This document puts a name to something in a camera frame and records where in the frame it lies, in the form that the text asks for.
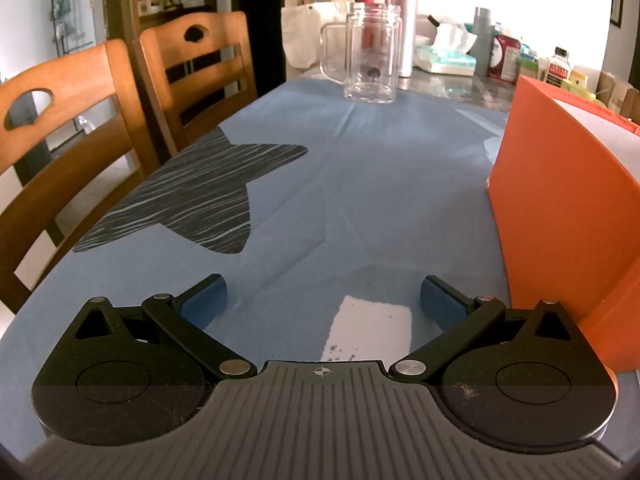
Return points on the brown bottle with white label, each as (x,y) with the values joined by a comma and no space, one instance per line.
(557,70)

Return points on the white paper piece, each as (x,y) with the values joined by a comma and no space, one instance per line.
(370,330)

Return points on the red-label jar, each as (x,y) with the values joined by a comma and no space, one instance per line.
(506,60)

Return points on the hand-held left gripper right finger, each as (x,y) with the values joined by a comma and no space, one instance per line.
(440,302)

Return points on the brown cardboard carton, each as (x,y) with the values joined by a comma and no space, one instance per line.
(620,95)

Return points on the clear glass mug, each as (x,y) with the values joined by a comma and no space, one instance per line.
(372,60)

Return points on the grey bottle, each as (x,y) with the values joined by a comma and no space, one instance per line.
(483,40)

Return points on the blue star-print tablecloth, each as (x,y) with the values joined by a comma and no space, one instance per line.
(375,185)

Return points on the yellow small box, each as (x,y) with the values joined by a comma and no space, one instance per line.
(577,82)

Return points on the white tote bag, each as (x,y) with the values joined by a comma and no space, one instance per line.
(300,35)

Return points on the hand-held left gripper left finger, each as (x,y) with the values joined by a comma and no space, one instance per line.
(205,301)

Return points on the wooden chair with oval hole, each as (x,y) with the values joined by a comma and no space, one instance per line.
(75,67)
(210,30)

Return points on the wet wipes pack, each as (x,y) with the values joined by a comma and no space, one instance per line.
(442,61)

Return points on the pink metal thermos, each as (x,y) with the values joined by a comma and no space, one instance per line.
(406,10)

